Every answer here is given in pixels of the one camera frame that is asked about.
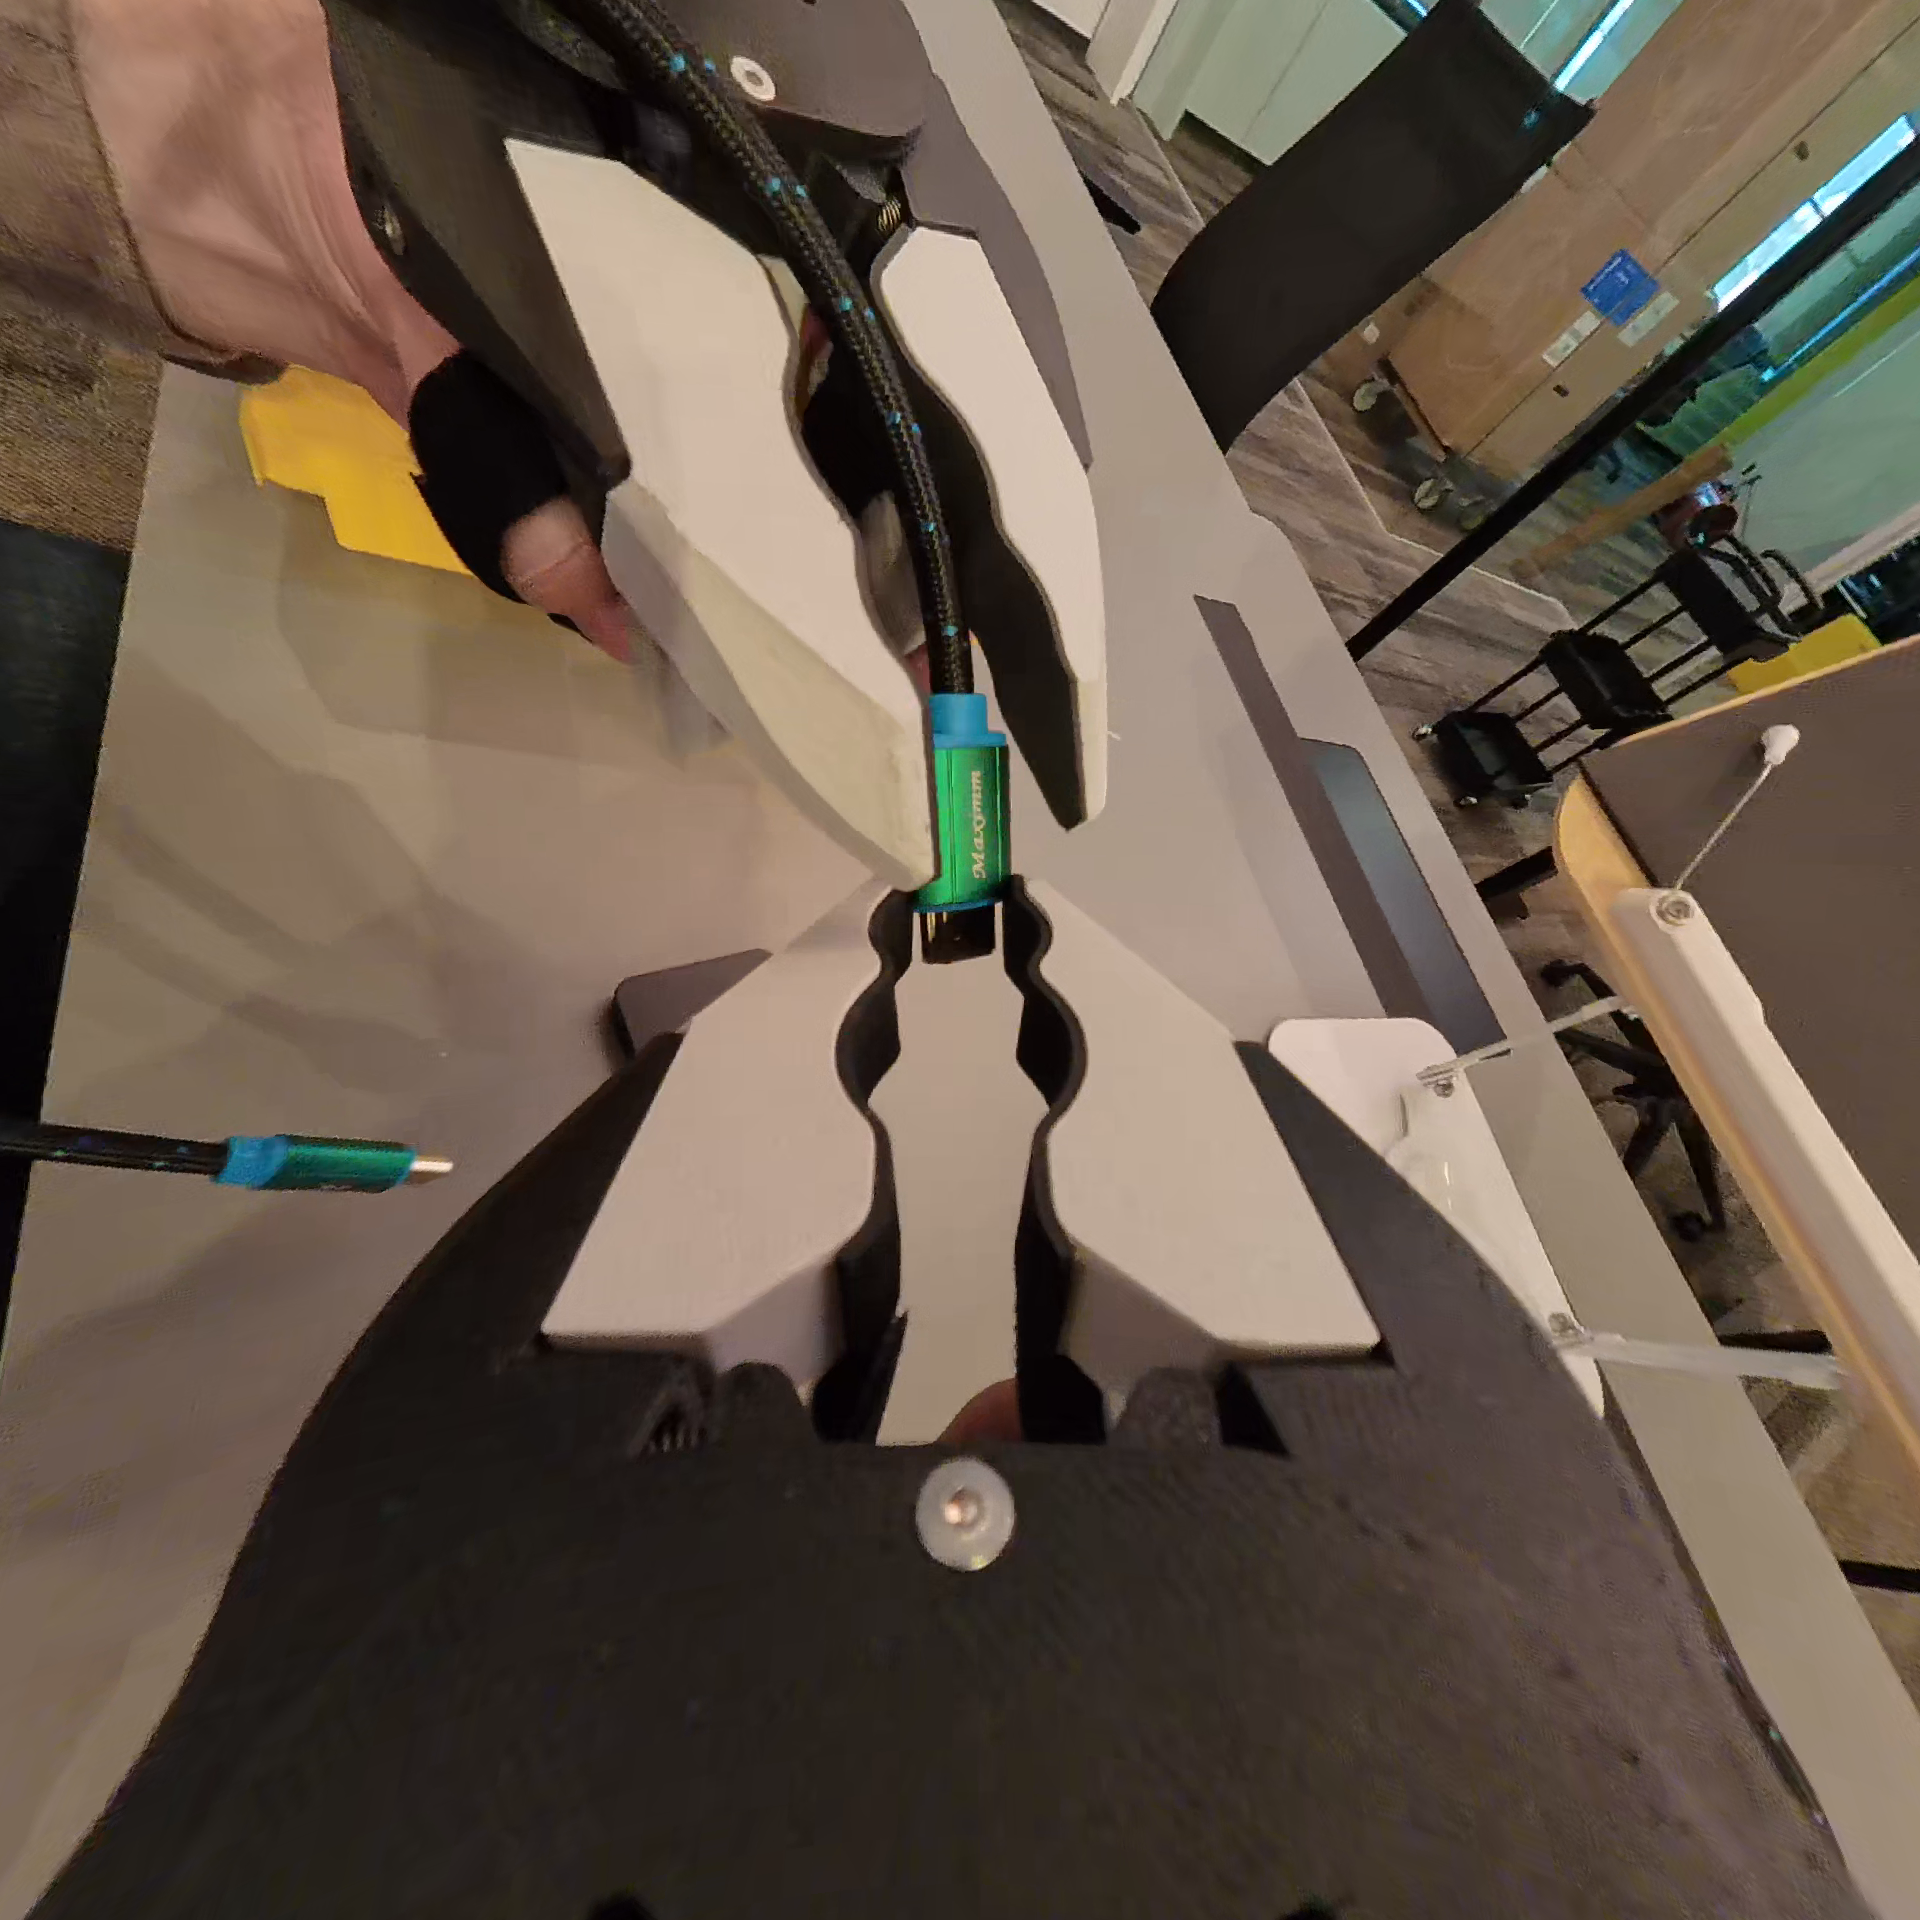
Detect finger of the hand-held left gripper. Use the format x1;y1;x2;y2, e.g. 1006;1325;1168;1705
873;228;1111;829
504;137;936;879

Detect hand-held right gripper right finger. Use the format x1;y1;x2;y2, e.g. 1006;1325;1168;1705
1006;888;1380;1436

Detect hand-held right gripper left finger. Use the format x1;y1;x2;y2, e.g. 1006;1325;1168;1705
544;895;903;1436

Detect black port adapter box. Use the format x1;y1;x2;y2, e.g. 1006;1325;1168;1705
614;901;1006;1051

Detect braided black hdmi cable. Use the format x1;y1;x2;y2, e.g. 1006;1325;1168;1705
0;0;1030;1194

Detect person's left forearm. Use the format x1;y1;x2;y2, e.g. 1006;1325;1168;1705
61;0;228;375

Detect person's left hand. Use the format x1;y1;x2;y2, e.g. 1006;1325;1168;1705
174;27;648;656

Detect yellow plastic bin stack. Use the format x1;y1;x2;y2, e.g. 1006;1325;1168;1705
248;370;572;604

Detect black office chair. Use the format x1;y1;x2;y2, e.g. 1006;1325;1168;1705
1158;0;1593;452

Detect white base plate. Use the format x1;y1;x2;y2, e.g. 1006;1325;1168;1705
1266;1013;1609;1413

